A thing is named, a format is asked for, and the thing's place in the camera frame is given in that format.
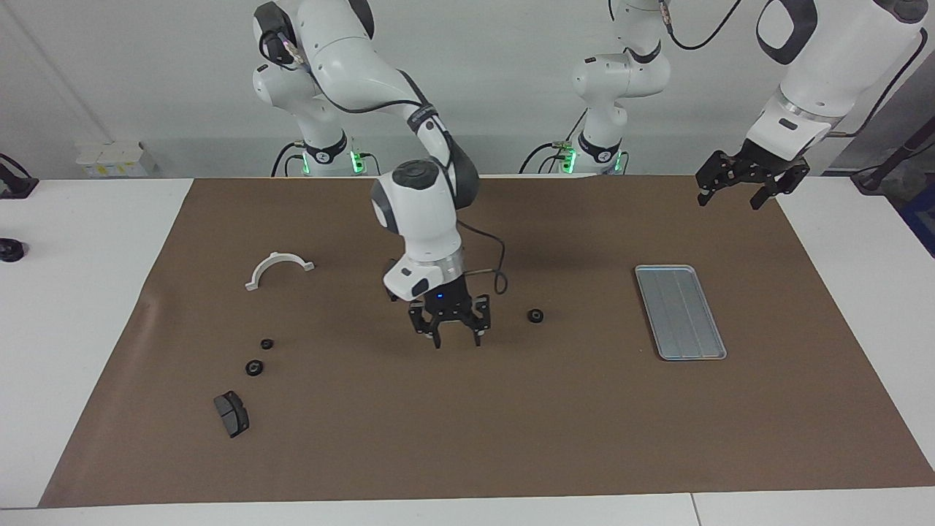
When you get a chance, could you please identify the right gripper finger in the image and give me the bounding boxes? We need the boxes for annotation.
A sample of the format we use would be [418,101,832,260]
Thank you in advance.
[408,302,443,350]
[470,294,493,348]

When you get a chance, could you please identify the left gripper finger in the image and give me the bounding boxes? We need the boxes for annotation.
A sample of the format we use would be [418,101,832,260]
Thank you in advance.
[695,149,739,207]
[750,165,812,212]

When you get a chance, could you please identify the silver metal tray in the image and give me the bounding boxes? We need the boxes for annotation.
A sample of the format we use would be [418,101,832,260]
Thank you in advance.
[634,264,728,362]

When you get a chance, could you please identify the black stand with base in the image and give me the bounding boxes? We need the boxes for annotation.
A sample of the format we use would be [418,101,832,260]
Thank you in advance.
[851,131,935,195]

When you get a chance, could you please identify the brown paper table mat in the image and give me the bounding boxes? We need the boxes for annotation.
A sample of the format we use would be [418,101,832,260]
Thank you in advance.
[38,175,935,508]

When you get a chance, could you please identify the blue object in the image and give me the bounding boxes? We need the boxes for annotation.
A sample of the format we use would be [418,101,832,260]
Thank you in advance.
[900,191,935,258]

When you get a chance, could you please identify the stacked dark brake pads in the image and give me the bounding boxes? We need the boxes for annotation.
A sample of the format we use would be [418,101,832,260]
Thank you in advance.
[213,391,251,439]

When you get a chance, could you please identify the white socket box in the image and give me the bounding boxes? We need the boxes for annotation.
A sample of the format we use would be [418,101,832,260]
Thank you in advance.
[75,141,159,178]

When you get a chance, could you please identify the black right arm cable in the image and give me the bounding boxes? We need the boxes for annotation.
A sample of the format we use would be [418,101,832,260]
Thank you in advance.
[274,29,510,295]

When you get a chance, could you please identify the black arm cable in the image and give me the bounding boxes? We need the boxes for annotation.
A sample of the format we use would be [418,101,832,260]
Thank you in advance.
[274,29,510,295]
[657,0,930,140]

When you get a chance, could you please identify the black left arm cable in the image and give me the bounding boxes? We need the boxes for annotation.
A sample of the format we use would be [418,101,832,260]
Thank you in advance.
[657,0,930,140]

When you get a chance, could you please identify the white plastic half-ring clamp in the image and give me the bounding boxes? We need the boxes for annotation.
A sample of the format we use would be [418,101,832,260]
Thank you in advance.
[245,251,316,292]

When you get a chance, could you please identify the black base cable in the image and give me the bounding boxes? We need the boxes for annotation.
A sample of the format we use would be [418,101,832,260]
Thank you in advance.
[519,141,563,175]
[270,141,302,178]

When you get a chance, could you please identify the black clamp mount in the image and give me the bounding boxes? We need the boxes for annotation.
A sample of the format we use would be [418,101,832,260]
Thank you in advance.
[0,153,39,200]

